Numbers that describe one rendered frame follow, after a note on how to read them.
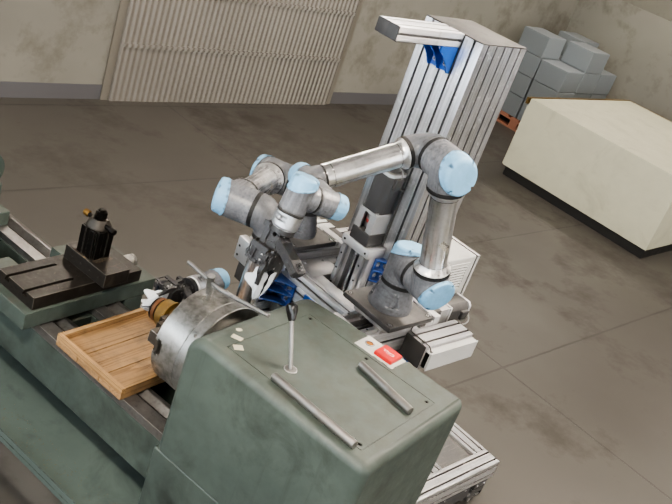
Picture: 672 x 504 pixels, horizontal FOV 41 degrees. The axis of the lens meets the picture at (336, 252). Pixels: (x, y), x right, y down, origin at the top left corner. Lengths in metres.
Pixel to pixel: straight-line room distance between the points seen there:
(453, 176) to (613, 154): 5.67
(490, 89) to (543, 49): 7.21
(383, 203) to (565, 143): 5.43
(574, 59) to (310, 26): 3.45
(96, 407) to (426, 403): 1.01
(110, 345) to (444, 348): 1.09
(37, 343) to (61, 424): 0.29
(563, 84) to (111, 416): 7.97
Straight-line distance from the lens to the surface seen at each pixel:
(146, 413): 2.64
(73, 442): 3.00
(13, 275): 2.94
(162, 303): 2.66
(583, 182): 8.26
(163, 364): 2.52
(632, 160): 8.05
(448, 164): 2.50
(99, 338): 2.86
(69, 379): 2.85
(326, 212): 2.37
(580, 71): 10.34
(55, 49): 6.89
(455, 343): 3.09
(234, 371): 2.24
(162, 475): 2.56
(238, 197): 2.73
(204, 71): 7.63
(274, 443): 2.22
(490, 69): 2.94
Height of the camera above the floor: 2.52
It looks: 25 degrees down
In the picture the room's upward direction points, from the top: 20 degrees clockwise
